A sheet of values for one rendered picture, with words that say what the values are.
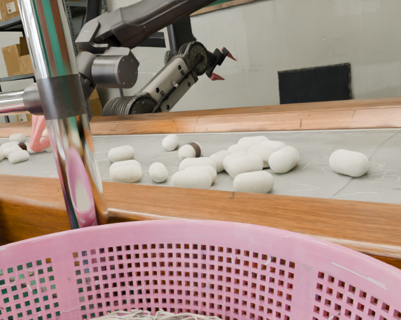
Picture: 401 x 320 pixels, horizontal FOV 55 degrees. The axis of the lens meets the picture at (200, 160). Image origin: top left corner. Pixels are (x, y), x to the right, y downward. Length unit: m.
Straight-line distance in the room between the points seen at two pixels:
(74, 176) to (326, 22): 2.35
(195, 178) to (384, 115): 0.29
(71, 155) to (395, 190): 0.22
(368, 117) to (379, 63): 1.93
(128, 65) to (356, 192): 0.49
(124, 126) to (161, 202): 0.52
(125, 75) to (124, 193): 0.43
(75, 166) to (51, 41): 0.07
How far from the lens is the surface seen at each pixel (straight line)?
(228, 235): 0.19
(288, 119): 0.57
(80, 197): 0.23
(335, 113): 0.55
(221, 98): 2.81
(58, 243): 0.22
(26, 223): 0.34
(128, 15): 0.76
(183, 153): 0.44
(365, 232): 0.19
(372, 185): 0.32
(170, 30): 1.27
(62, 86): 0.22
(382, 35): 2.46
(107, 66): 0.69
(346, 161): 0.33
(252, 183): 0.30
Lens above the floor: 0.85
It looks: 13 degrees down
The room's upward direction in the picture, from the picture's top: 8 degrees counter-clockwise
